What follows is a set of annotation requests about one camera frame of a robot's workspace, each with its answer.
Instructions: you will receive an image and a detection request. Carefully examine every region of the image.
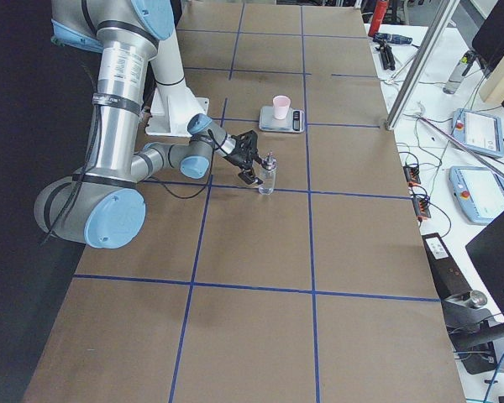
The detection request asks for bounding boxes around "black box with label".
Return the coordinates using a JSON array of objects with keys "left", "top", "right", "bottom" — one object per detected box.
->
[{"left": 422, "top": 233, "right": 472, "bottom": 300}]

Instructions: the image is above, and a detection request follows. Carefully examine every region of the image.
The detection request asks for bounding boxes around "near blue teach pendant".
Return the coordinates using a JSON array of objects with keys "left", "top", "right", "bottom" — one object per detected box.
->
[{"left": 449, "top": 166, "right": 504, "bottom": 225}]

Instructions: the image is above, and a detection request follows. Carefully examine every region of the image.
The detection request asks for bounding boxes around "silver digital kitchen scale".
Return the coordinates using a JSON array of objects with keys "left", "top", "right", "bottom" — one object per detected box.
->
[{"left": 259, "top": 106, "right": 305, "bottom": 133}]

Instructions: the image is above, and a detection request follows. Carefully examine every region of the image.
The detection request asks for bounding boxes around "aluminium frame post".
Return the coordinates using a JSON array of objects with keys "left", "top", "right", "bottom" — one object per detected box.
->
[{"left": 385, "top": 0, "right": 459, "bottom": 131}]

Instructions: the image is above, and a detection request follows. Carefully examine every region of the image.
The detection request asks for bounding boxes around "blue teach pendant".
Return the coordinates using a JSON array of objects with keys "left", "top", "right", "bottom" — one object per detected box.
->
[
  {"left": 449, "top": 166, "right": 504, "bottom": 225},
  {"left": 452, "top": 108, "right": 504, "bottom": 158}
]

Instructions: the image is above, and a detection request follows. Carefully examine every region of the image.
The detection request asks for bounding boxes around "black monitor near edge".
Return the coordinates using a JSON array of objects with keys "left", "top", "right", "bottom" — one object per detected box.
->
[{"left": 465, "top": 212, "right": 504, "bottom": 314}]

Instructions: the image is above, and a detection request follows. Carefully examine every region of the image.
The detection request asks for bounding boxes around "orange black connector strip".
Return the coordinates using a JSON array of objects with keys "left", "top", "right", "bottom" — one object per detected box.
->
[{"left": 402, "top": 164, "right": 431, "bottom": 222}]

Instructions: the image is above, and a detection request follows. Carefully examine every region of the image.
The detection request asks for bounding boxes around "black folded tripod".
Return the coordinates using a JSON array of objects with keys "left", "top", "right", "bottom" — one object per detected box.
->
[{"left": 376, "top": 40, "right": 396, "bottom": 71}]

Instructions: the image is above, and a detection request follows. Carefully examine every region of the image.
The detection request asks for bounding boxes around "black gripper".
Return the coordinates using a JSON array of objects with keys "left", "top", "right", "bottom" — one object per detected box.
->
[{"left": 228, "top": 148, "right": 264, "bottom": 186}]

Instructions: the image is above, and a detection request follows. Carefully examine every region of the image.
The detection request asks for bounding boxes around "far blue teach pendant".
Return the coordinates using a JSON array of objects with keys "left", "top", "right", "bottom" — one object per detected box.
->
[{"left": 452, "top": 108, "right": 504, "bottom": 158}]

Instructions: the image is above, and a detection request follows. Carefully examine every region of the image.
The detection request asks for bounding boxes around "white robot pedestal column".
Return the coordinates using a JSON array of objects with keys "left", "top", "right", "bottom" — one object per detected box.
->
[{"left": 146, "top": 31, "right": 209, "bottom": 137}]

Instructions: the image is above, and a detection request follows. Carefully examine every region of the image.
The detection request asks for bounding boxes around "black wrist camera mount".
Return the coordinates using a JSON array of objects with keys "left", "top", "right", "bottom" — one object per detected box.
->
[{"left": 232, "top": 130, "right": 261, "bottom": 164}]

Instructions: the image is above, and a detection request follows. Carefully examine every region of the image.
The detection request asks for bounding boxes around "pink plastic cup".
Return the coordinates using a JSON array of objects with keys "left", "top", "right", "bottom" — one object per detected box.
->
[{"left": 272, "top": 95, "right": 291, "bottom": 120}]

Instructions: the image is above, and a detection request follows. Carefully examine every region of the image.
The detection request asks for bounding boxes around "blue plaid folded umbrella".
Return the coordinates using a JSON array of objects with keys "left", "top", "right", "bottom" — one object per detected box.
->
[{"left": 373, "top": 32, "right": 412, "bottom": 45}]

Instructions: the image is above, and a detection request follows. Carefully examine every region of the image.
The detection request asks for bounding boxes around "clear glass sauce bottle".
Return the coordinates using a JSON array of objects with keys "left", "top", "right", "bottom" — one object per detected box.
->
[{"left": 258, "top": 151, "right": 277, "bottom": 195}]

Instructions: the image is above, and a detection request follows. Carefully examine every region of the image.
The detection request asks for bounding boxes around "clear plastic drink bottle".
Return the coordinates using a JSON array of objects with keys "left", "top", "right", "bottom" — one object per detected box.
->
[{"left": 443, "top": 50, "right": 477, "bottom": 95}]

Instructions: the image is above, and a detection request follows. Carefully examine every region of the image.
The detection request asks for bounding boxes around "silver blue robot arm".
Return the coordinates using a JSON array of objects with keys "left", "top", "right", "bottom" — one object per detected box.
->
[{"left": 34, "top": 1, "right": 260, "bottom": 249}]

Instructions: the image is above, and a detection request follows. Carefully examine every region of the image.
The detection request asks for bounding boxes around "black monitor far corner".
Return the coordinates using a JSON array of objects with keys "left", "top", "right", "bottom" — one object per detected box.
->
[{"left": 472, "top": 0, "right": 504, "bottom": 71}]

